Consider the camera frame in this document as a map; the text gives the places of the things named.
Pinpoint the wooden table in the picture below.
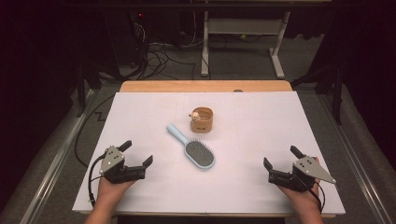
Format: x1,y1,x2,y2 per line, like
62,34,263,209
72,79,346,219

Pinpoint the tangle of black floor cables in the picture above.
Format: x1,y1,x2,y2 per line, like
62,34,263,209
122,18,206,80

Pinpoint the dark computer tower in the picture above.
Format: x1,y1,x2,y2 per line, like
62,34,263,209
104,8,148,69

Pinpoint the light blue hairbrush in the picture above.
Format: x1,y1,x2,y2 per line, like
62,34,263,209
165,122,217,171

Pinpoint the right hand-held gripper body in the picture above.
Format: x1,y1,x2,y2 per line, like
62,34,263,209
267,155,338,193

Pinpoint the person's left hand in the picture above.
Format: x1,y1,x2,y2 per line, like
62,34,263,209
96,177,137,207

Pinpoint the person's right hand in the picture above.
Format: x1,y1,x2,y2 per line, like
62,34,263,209
276,156,322,213

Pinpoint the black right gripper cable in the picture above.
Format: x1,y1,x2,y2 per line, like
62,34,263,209
297,175,327,213

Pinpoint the white metal stand frame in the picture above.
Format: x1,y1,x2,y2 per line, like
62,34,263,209
200,10,292,79

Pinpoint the black stand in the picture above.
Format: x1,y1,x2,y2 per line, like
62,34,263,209
290,46,347,126
74,60,103,119

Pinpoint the aluminium floor rail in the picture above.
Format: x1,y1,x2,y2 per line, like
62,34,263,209
18,88,101,224
317,92,394,224

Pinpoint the long black floor cable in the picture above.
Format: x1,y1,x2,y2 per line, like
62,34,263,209
74,92,116,169

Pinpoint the wooden cup with small figure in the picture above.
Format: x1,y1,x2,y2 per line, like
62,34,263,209
189,106,215,134

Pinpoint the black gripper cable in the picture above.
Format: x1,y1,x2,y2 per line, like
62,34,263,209
297,175,327,213
87,153,108,208

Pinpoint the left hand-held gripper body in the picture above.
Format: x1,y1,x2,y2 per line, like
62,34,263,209
98,145,148,185

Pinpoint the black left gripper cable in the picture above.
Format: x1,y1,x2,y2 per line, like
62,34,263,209
87,153,108,208

